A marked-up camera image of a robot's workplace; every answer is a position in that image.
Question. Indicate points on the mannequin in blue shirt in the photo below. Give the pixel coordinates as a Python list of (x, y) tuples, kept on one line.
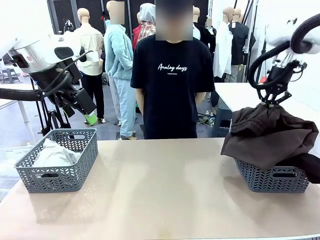
[(196, 32)]

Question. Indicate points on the grey woven plastic basket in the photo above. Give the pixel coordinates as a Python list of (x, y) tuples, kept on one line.
[(272, 180), (57, 175)]

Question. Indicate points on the mannequin in cream shirt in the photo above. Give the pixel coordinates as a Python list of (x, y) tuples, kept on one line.
[(95, 37)]

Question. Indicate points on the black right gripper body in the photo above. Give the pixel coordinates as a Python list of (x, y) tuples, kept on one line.
[(280, 77)]

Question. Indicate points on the mannequin in white coat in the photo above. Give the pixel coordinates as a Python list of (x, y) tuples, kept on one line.
[(222, 50)]

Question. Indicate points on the mannequin in black suit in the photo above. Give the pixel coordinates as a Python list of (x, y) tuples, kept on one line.
[(208, 42)]

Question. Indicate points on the mannequin in red top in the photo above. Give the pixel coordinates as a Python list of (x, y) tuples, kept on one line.
[(136, 35)]

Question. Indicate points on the person's right forearm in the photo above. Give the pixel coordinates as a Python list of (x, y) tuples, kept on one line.
[(140, 102)]

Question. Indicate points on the white grey garment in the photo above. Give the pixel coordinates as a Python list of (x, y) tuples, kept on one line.
[(55, 155)]

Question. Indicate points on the dark brown garment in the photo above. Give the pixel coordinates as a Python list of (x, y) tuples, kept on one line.
[(267, 140)]

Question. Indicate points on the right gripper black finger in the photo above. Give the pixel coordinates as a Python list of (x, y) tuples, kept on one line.
[(263, 97), (281, 98)]

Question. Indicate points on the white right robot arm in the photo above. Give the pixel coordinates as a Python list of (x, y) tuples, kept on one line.
[(277, 35)]

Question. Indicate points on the red cloth item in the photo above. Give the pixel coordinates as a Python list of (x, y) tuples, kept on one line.
[(263, 80)]

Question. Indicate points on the black garment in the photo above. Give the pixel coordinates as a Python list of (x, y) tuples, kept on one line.
[(307, 167)]

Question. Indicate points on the white side table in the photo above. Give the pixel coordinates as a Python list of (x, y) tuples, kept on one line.
[(237, 95)]

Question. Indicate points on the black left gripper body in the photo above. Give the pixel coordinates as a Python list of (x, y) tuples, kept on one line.
[(60, 82)]

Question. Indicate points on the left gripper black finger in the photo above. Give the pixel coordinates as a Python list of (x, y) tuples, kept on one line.
[(68, 111), (86, 103)]

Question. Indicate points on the person in black t-shirt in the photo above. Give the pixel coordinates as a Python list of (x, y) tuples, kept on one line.
[(172, 95)]

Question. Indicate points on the black camera tripod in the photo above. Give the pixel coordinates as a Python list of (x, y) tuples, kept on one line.
[(53, 120)]

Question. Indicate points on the black backdrop stand poles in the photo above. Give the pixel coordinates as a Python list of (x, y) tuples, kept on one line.
[(247, 67)]

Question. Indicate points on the person's left forearm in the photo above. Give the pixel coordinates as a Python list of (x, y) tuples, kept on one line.
[(200, 98)]

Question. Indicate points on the white work table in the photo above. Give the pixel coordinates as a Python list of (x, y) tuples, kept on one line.
[(10, 86)]

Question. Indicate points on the mannequin in light-blue fleece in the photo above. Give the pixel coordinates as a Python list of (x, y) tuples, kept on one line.
[(117, 50)]

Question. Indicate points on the dark grey plastic stool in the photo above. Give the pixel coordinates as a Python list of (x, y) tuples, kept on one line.
[(222, 122)]

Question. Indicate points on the mannequin in black shirt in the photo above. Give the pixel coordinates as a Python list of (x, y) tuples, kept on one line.
[(238, 45)]

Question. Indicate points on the mannequin in plaid hoodie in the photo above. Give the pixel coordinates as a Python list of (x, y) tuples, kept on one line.
[(146, 30)]

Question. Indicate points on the small grey stool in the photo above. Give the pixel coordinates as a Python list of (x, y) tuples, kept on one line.
[(10, 75)]

